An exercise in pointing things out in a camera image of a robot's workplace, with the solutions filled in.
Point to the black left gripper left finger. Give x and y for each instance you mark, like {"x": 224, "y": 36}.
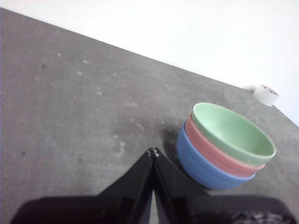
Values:
{"x": 112, "y": 207}

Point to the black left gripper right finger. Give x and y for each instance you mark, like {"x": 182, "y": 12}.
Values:
{"x": 198, "y": 210}

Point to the red ribbed bowl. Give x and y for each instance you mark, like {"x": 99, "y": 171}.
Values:
{"x": 210, "y": 151}

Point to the green ribbed bowl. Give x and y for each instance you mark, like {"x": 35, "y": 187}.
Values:
{"x": 233, "y": 130}

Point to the blue ribbed bowl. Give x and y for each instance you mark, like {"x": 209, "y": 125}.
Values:
{"x": 198, "y": 168}

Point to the white tape roll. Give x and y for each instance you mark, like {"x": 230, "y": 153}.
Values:
{"x": 265, "y": 96}

